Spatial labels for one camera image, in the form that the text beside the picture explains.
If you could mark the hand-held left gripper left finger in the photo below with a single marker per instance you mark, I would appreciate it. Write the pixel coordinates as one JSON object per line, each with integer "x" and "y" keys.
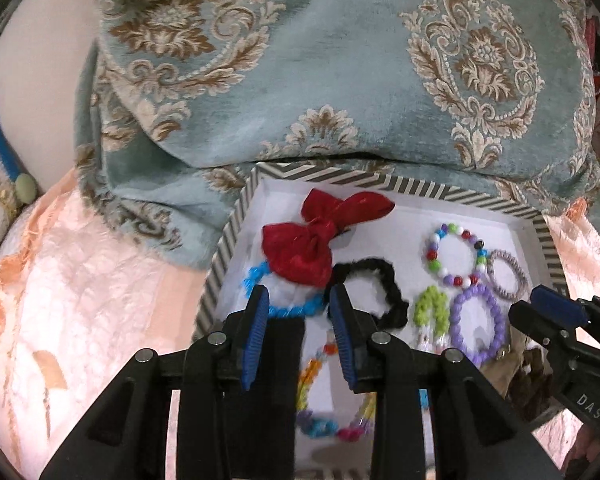
{"x": 255, "y": 340}

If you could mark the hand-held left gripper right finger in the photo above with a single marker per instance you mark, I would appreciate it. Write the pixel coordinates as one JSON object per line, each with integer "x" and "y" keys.
{"x": 342, "y": 340}

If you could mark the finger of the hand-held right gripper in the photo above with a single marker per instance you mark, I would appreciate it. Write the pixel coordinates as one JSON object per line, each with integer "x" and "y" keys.
{"x": 560, "y": 305}
{"x": 580, "y": 385}

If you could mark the striped cardboard box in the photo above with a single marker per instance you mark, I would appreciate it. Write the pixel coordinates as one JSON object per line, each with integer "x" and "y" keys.
{"x": 380, "y": 240}

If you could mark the person's right hand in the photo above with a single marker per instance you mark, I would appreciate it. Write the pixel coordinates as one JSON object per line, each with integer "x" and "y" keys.
{"x": 592, "y": 447}

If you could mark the black velvet pad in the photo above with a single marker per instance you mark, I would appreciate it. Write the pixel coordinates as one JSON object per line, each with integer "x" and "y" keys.
{"x": 280, "y": 360}

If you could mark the leopard print scrunchie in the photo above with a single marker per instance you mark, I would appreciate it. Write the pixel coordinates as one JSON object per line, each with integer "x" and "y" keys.
{"x": 530, "y": 390}

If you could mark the black scrunchie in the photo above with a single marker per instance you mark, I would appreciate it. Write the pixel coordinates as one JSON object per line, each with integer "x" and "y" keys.
{"x": 395, "y": 305}

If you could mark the red fabric bow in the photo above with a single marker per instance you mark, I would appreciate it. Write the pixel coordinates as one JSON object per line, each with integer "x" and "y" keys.
{"x": 305, "y": 245}

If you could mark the pink crinkled bedsheet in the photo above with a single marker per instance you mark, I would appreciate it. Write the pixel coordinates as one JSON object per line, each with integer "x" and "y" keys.
{"x": 105, "y": 300}

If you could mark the beige tape patch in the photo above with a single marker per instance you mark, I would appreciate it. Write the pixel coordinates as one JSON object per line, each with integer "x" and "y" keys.
{"x": 50, "y": 370}

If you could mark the pale green round bead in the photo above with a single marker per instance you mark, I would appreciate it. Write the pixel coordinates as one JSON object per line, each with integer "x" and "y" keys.
{"x": 25, "y": 188}

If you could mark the blue floral patterned cushion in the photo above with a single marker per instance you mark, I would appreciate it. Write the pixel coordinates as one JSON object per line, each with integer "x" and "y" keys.
{"x": 340, "y": 60}

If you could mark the cream pillow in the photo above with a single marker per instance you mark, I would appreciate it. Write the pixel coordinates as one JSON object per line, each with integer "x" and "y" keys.
{"x": 45, "y": 100}

